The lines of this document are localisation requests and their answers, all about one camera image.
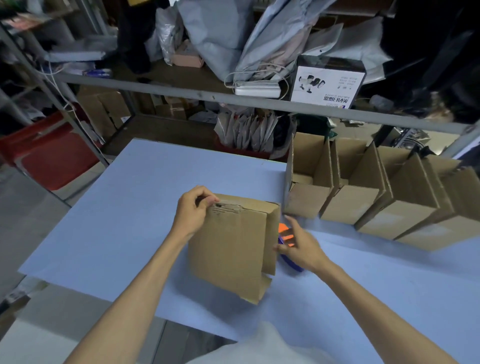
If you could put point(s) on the person's left hand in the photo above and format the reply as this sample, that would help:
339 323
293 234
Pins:
191 217

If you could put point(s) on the person's right hand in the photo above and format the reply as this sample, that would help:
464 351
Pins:
307 251

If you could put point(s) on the orange blue tape dispenser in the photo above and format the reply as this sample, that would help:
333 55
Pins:
287 234

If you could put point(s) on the plain brown cardboard box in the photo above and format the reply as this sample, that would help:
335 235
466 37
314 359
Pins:
435 236

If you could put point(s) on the large brown storage cardboard box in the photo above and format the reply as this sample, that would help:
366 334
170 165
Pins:
101 112

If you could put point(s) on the person's left forearm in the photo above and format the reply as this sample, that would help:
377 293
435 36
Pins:
127 307

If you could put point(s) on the person's right forearm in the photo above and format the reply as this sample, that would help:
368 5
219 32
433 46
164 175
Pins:
386 318

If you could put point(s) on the person's white shirt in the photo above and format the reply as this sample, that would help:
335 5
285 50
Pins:
262 348

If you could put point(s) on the bundle of grey paper bags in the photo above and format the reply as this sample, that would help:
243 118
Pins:
251 131

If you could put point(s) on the dark green bag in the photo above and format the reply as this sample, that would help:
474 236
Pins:
315 123

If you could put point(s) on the grey metal shelving rack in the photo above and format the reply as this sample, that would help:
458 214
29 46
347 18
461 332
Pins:
150 90

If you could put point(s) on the white power strip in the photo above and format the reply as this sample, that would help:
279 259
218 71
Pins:
258 90

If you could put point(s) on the silver reflective roll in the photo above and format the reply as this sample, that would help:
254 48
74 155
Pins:
410 144

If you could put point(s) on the red plastic stool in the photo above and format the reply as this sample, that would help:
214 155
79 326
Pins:
52 161

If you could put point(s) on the white black printed box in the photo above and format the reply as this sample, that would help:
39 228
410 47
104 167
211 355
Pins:
326 84

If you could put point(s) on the pile of grey plastic mailers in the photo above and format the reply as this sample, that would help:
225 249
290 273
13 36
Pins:
217 33

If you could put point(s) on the white glossy cabinet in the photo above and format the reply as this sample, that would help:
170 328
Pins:
45 341

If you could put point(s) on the white perforated rack post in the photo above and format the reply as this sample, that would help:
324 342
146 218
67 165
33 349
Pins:
465 144

